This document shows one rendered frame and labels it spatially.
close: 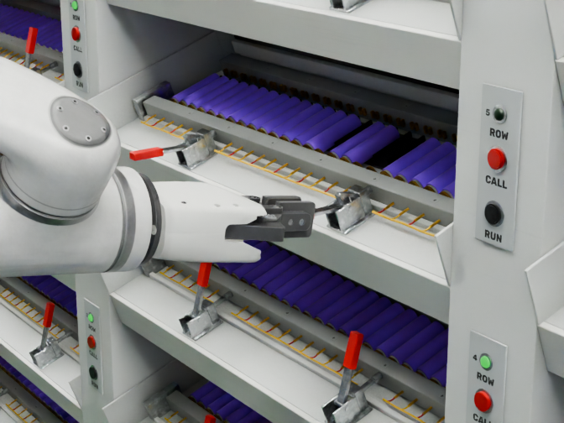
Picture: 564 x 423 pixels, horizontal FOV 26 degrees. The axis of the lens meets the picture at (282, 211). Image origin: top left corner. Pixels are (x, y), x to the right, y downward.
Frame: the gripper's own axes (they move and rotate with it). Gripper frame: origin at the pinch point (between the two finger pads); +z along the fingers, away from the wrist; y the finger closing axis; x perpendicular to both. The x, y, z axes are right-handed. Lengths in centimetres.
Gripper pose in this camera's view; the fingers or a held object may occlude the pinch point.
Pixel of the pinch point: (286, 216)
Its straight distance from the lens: 107.5
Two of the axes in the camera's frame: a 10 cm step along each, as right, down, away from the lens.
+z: 8.0, -0.1, 6.0
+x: 1.4, -9.7, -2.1
